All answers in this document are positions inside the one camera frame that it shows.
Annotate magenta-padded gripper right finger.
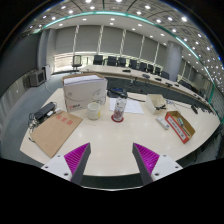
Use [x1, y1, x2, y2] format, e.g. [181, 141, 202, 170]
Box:
[132, 142, 184, 186]

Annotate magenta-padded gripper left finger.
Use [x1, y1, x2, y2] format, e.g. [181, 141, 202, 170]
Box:
[41, 142, 92, 186]

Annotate clear black-capped water bottle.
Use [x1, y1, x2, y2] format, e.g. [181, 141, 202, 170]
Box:
[112, 96, 128, 122]

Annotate brown paper envelope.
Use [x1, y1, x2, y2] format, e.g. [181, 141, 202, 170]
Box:
[29, 110, 84, 159]

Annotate small white remote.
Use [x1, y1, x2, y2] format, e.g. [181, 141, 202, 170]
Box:
[155, 115, 170, 131]

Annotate open red-sided cardboard box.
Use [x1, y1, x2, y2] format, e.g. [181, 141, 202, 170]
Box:
[164, 110, 197, 145]

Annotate white cup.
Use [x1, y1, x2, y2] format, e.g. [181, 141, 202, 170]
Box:
[86, 101, 102, 121]

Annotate flat round red coaster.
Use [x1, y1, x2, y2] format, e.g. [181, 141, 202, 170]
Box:
[110, 114, 125, 124]

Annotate white paper sheet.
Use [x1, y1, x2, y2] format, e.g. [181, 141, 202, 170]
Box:
[109, 97, 145, 115]

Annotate black power brick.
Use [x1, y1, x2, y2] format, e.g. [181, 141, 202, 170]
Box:
[33, 101, 57, 121]

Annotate small open beige box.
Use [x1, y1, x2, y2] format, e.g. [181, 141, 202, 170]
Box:
[144, 93, 167, 116]

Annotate white cardboard paper box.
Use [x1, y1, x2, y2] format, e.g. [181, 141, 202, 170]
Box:
[62, 73, 109, 113]

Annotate grey box monitor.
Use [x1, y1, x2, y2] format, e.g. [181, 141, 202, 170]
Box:
[29, 68, 47, 88]

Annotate row of black chairs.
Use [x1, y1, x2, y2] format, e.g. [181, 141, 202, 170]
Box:
[71, 54, 171, 80]

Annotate ceiling lights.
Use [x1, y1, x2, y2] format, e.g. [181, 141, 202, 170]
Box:
[29, 0, 224, 84]

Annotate black cable tangle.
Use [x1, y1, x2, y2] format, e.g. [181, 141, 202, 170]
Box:
[27, 112, 40, 130]

